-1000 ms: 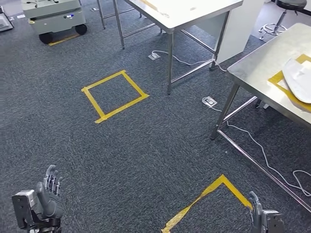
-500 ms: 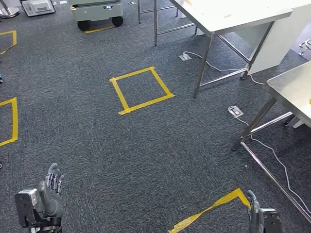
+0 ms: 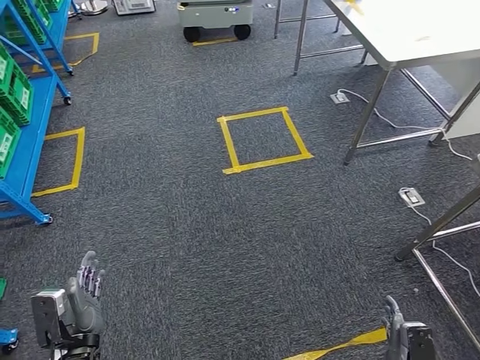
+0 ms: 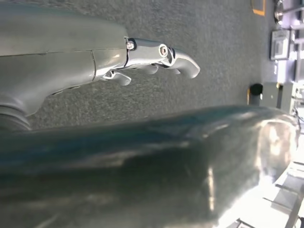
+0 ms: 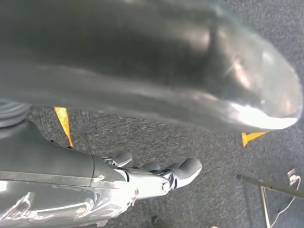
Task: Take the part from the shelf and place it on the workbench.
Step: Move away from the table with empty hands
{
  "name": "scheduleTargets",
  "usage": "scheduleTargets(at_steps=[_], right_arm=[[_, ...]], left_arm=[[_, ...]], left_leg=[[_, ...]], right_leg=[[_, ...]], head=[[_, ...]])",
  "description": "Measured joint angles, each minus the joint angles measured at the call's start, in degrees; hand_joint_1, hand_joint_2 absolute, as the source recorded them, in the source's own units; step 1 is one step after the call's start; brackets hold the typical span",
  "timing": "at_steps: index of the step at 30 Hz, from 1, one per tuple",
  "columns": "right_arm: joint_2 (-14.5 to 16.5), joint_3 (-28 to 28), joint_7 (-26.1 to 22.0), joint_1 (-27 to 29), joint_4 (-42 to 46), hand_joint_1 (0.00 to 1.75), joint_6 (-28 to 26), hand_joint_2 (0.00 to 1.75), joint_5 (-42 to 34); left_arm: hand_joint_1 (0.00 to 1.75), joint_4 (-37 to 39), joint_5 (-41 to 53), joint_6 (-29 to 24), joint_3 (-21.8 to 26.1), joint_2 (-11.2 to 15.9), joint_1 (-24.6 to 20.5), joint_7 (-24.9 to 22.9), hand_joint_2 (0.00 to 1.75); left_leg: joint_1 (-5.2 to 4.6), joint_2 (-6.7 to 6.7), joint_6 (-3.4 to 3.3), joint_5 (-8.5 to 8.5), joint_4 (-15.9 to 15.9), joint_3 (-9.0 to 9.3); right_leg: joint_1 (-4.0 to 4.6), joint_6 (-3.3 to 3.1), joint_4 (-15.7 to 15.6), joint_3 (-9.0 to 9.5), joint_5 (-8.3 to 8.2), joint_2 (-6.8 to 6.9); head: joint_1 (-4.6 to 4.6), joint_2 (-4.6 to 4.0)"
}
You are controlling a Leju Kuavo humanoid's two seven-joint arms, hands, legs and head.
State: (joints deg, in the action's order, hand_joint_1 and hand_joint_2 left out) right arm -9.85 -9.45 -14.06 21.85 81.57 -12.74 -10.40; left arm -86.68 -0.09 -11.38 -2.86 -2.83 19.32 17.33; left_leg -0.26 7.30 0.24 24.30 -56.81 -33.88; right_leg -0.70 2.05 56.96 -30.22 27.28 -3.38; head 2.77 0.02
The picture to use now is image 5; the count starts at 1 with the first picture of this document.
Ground white table steel legs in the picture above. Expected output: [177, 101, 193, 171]
[236, 173, 304, 228]

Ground white cable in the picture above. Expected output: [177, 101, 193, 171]
[271, 176, 302, 228]

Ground white power adapter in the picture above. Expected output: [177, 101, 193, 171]
[287, 168, 298, 187]

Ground yellow floor tape square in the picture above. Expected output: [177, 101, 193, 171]
[54, 106, 269, 148]

